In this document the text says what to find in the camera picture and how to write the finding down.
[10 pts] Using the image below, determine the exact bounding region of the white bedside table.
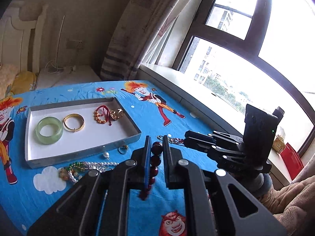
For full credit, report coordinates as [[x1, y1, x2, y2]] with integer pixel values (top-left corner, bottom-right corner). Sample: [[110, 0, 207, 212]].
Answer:
[[35, 65, 101, 90]]

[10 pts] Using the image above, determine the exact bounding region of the blue cartoon blanket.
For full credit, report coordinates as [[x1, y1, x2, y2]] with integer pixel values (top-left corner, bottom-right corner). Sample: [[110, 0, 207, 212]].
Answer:
[[1, 81, 212, 235]]

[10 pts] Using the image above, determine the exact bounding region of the gold bangle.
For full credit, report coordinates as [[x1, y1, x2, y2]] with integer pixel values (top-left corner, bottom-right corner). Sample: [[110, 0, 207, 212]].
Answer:
[[63, 113, 85, 133]]

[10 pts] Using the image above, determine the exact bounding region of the dark red bead bracelet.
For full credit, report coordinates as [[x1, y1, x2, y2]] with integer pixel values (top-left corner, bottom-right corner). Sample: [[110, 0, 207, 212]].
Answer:
[[139, 141, 163, 201]]

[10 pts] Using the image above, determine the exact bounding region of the green bead necklace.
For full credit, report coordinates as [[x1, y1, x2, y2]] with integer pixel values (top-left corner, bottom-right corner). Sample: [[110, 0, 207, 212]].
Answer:
[[58, 161, 85, 181]]

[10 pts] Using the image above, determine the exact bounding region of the white wooden headboard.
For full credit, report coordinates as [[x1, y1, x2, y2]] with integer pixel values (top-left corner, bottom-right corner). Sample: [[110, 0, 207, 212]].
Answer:
[[1, 1, 48, 74]]

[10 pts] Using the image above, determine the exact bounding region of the white pearl necklace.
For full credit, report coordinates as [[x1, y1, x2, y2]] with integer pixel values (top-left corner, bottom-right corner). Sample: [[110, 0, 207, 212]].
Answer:
[[67, 161, 120, 183]]

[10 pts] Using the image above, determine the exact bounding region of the pearl earring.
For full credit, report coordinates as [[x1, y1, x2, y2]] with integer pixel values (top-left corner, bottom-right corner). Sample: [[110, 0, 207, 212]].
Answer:
[[103, 151, 109, 159]]

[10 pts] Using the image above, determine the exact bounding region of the wall power socket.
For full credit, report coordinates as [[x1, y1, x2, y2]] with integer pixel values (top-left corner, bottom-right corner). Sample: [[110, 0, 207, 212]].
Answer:
[[66, 39, 84, 50]]

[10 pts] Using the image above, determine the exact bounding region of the grey cardboard jewelry tray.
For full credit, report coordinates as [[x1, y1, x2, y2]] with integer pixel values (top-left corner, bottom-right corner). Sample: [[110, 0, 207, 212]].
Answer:
[[25, 98, 142, 168]]

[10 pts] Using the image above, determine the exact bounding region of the yellow floral bed sheet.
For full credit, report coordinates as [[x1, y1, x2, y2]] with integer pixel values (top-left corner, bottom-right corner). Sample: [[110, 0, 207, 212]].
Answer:
[[10, 71, 37, 95]]

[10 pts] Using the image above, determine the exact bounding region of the dark framed window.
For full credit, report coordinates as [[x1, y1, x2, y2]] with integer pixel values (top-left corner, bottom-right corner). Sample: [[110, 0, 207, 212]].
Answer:
[[172, 0, 315, 158]]

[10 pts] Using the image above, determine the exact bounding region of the gold openwork ball ornament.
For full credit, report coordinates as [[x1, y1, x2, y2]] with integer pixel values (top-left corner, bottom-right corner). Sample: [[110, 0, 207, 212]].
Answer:
[[109, 108, 124, 120]]

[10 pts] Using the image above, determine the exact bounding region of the flower enamel safety-pin brooch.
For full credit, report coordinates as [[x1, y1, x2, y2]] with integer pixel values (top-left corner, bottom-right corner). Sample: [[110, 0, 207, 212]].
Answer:
[[157, 135, 184, 146]]

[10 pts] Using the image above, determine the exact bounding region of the slim white floor lamp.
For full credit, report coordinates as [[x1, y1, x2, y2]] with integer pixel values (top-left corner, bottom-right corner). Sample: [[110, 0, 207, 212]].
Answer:
[[44, 14, 69, 75]]

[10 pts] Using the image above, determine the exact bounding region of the red string gold bracelet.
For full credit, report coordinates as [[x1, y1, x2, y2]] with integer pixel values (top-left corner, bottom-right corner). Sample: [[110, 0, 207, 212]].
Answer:
[[93, 104, 113, 126]]

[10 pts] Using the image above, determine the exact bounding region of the striped printed curtain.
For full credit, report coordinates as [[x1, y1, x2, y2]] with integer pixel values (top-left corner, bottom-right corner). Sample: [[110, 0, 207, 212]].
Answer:
[[100, 0, 191, 81]]

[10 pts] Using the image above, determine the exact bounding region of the green jade bangle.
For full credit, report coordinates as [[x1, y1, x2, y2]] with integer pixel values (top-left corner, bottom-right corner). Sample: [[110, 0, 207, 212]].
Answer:
[[35, 117, 64, 145]]

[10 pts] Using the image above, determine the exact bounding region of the red gift box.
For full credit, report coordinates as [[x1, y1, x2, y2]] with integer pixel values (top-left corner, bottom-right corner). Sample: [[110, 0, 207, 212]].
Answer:
[[280, 143, 304, 180]]

